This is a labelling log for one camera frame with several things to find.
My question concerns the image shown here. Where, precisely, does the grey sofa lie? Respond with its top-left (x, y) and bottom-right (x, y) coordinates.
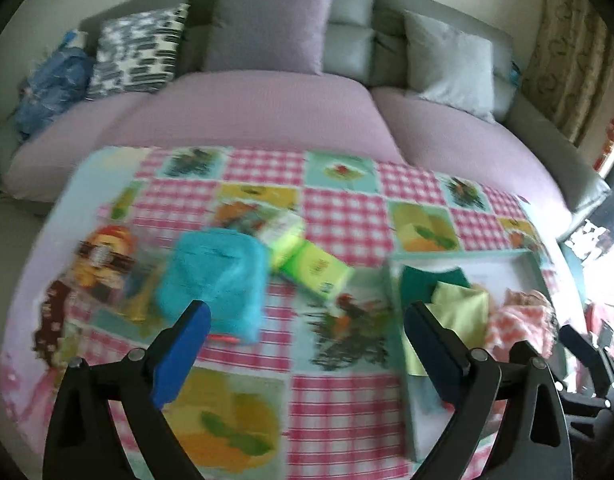
top-left (0, 0), bottom-right (612, 221)

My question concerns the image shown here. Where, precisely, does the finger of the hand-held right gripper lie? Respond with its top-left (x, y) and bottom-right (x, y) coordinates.
top-left (558, 325), bottom-right (614, 398)

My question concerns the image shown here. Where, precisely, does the black white patterned pillow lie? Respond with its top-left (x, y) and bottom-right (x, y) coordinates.
top-left (86, 4), bottom-right (190, 100)

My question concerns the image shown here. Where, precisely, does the pink checked printed tablecloth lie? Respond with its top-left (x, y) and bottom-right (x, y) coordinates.
top-left (0, 145), bottom-right (588, 480)

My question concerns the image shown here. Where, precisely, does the grey pillow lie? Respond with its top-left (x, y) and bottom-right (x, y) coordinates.
top-left (403, 10), bottom-right (498, 123)

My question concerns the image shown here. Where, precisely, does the purple pillow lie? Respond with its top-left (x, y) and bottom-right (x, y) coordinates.
top-left (202, 0), bottom-right (338, 76)

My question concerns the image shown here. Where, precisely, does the teal plastic toy box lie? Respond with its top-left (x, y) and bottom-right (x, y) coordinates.
top-left (156, 228), bottom-right (270, 346)

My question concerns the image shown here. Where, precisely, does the teal tray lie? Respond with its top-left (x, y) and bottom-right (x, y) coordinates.
top-left (387, 249), bottom-right (570, 463)

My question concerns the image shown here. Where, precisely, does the clear plastic toy box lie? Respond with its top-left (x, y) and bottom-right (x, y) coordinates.
top-left (74, 225), bottom-right (172, 323)

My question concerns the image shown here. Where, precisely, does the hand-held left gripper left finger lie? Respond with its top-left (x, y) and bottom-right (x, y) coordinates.
top-left (43, 300), bottom-right (212, 480)

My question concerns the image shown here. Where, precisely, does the pink knitted cloth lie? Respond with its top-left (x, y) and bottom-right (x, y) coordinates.
top-left (484, 287), bottom-right (558, 361)

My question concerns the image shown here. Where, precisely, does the beige patterned curtain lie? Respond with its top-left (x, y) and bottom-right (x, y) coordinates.
top-left (519, 0), bottom-right (614, 146)

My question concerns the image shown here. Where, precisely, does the white green packet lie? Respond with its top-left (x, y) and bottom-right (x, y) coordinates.
top-left (257, 210), bottom-right (305, 268)

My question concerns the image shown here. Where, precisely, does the light green cloth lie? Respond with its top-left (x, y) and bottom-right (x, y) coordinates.
top-left (399, 281), bottom-right (490, 376)

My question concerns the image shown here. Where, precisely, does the blue clothes pile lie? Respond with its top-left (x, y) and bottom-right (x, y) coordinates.
top-left (14, 30), bottom-right (95, 138)

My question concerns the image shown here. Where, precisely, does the green yellow sponge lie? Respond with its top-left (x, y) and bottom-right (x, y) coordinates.
top-left (399, 265), bottom-right (472, 313)

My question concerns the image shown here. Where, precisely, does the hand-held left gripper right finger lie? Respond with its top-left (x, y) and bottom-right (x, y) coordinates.
top-left (404, 301), bottom-right (572, 480)

